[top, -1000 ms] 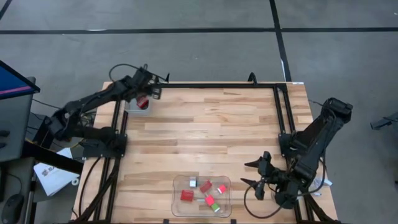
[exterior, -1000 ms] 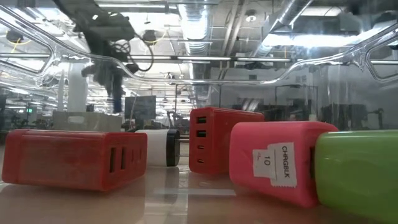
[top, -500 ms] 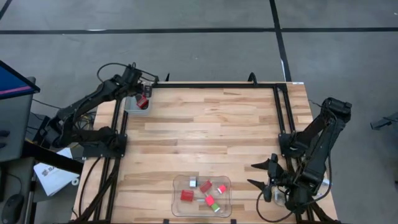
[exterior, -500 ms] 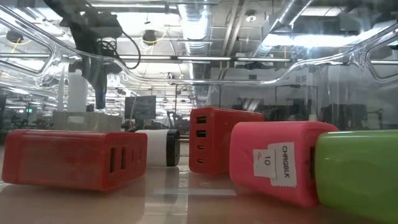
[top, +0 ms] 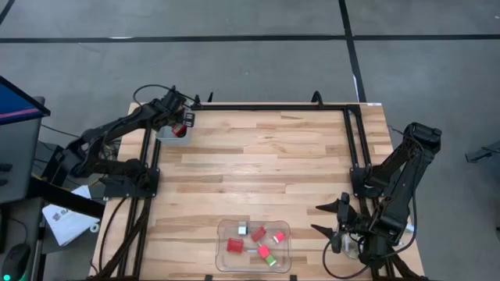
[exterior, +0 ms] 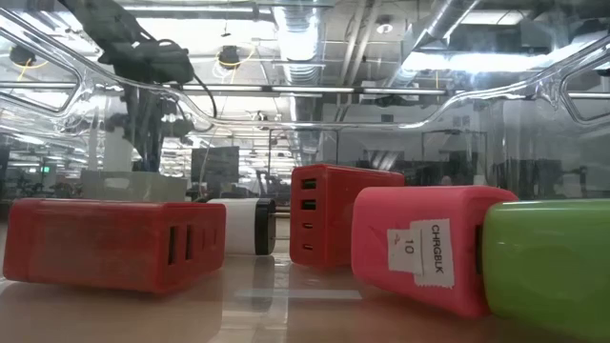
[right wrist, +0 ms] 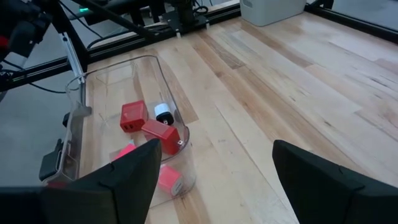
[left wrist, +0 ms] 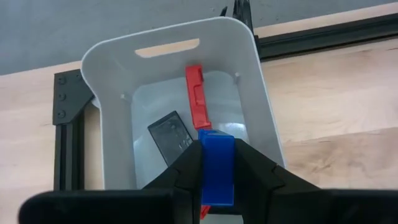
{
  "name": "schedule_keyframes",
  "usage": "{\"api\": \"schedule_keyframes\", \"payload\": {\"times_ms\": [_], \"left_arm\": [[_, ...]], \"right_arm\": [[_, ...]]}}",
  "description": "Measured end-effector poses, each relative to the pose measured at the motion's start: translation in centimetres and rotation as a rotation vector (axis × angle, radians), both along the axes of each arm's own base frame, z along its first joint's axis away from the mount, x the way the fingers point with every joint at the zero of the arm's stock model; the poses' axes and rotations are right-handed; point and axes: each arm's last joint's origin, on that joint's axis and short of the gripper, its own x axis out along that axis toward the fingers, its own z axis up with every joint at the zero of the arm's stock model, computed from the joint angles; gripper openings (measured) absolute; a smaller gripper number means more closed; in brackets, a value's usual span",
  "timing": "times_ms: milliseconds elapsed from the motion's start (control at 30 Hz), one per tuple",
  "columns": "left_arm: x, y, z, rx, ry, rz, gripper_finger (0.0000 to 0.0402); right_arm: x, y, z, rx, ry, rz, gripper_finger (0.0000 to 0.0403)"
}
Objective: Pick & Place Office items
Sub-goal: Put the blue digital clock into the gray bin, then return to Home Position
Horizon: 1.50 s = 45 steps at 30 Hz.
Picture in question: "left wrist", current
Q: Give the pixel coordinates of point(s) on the black frame clamp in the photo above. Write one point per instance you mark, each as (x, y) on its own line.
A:
(242, 12)
(224, 11)

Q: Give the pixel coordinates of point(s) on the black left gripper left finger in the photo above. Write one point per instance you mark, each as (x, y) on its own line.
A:
(186, 186)

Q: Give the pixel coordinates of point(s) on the black rectangular device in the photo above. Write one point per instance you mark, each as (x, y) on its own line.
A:
(169, 137)

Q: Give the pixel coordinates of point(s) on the grey plastic bin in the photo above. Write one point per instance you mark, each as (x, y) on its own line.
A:
(118, 124)

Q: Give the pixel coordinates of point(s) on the blue digital clock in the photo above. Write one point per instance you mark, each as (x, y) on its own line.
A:
(217, 168)

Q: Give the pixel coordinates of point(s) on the black aluminium table frame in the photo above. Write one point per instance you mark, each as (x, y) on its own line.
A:
(66, 93)

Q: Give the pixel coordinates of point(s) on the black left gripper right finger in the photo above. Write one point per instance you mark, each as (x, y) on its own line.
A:
(252, 180)

